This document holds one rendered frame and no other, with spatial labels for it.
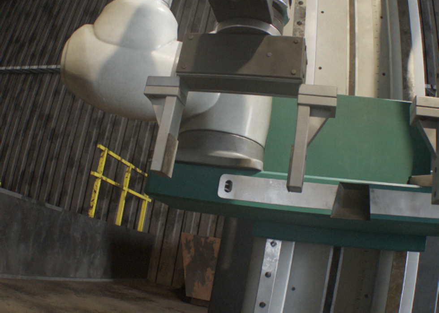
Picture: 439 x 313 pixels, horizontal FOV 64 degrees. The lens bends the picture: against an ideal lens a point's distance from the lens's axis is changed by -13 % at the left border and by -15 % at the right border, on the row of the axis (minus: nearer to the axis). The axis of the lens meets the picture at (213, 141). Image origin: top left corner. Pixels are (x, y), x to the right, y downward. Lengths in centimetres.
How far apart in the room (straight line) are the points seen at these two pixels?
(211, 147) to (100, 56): 24
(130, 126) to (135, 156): 54
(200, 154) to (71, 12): 814
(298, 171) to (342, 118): 44
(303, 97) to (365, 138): 42
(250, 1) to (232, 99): 30
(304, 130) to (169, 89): 15
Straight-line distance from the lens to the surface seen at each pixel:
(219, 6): 41
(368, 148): 79
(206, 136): 65
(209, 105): 66
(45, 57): 839
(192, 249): 396
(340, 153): 78
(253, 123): 67
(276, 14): 44
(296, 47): 41
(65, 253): 405
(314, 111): 39
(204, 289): 404
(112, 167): 649
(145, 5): 71
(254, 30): 41
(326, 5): 104
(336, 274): 83
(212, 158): 62
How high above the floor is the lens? 58
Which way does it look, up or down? 16 degrees up
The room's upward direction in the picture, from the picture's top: 10 degrees clockwise
